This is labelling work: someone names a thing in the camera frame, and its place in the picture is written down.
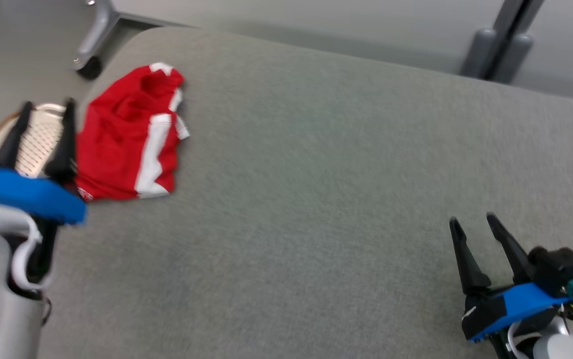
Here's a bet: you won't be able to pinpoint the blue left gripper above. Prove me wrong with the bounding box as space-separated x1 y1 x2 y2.
0 98 88 226

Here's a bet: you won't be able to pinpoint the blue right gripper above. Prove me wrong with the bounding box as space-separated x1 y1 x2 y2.
448 211 570 345

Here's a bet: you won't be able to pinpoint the red shorts with white trim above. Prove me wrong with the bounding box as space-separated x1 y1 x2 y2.
74 62 191 201

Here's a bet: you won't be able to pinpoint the white perforated laundry basket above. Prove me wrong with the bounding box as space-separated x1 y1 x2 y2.
0 102 68 179

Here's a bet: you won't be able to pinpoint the grey stand leg with caster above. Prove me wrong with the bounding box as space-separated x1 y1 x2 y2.
71 0 187 80

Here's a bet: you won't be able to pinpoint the grey cylindrical post foot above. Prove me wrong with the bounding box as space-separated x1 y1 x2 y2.
460 28 497 78
493 33 535 84

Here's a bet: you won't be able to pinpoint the grey partition post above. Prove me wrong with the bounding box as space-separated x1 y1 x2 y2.
486 0 546 80

